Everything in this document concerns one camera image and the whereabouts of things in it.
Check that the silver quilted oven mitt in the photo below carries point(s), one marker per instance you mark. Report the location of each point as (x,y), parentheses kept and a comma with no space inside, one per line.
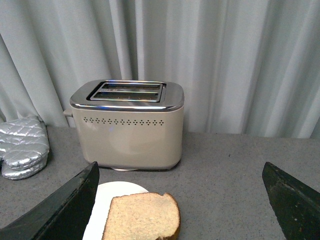
(24,147)

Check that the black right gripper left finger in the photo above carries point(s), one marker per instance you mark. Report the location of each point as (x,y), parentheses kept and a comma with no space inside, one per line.
(63,215)

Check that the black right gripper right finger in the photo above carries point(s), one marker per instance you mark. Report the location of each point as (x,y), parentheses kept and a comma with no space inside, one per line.
(295,204)

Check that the beige two-slot toaster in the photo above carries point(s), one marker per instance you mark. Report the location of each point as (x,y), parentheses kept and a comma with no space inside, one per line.
(129,124)

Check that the grey curtain backdrop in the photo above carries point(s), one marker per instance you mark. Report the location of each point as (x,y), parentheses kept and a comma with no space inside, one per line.
(246,66)

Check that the white round plate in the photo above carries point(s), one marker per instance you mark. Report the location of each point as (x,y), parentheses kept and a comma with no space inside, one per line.
(104,195)

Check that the slice of brown bread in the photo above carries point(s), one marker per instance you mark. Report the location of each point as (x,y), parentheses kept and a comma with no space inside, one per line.
(143,216)

